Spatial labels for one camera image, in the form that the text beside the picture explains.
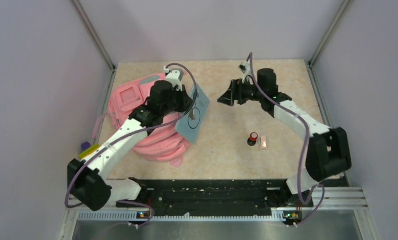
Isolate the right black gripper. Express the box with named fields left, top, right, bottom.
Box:
left=217, top=78, right=264, bottom=108

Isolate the light blue book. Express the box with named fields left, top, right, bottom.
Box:
left=175, top=85, right=210, bottom=144

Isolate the pink student backpack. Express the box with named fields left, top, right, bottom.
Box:
left=106, top=73, right=191, bottom=167

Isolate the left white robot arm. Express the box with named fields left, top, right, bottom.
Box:
left=64, top=80, right=198, bottom=211

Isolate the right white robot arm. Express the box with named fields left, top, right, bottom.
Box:
left=217, top=68, right=352, bottom=206

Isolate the pink eraser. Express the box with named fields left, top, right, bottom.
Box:
left=260, top=135, right=268, bottom=152

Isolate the yellow triangle ruler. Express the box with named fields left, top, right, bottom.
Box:
left=78, top=144, right=100, bottom=160

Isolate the purple block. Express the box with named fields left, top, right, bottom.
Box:
left=80, top=141, right=92, bottom=152

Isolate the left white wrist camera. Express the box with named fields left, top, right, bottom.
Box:
left=163, top=67, right=185, bottom=92

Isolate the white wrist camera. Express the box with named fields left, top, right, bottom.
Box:
left=239, top=60, right=253, bottom=84
left=163, top=67, right=185, bottom=92

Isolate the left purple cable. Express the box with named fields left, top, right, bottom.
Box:
left=64, top=62, right=200, bottom=228

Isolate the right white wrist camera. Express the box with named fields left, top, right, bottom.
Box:
left=239, top=60, right=253, bottom=84

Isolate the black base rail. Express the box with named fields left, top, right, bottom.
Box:
left=116, top=178, right=349, bottom=218

